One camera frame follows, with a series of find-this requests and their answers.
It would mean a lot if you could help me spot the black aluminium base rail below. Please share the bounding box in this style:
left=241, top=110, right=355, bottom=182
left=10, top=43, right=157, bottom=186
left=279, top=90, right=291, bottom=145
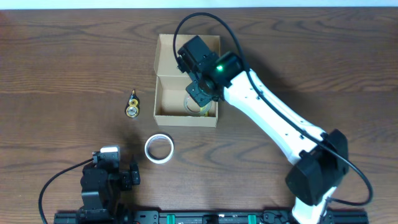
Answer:
left=53, top=210, right=369, bottom=224

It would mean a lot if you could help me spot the yellow black correction tape dispenser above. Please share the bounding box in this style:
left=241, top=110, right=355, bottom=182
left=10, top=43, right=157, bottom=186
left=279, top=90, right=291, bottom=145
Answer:
left=125, top=89, right=140, bottom=118

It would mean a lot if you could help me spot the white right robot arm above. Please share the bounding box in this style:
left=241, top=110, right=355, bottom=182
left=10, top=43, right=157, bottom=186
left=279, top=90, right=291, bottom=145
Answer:
left=175, top=35, right=348, bottom=223

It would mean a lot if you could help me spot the white masking tape roll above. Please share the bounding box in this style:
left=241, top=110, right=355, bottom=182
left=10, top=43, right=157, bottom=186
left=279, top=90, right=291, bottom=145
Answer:
left=144, top=134, right=175, bottom=164

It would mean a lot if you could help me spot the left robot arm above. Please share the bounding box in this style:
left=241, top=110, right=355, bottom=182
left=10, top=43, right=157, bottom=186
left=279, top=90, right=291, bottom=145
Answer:
left=78, top=161, right=141, bottom=223

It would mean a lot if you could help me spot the brown cardboard box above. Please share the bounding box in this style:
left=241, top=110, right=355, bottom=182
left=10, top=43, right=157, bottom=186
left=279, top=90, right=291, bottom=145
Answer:
left=154, top=34, right=218, bottom=128

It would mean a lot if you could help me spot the clear packing tape roll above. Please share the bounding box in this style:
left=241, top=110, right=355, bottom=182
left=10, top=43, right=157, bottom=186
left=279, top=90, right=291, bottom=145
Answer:
left=183, top=93, right=212, bottom=116

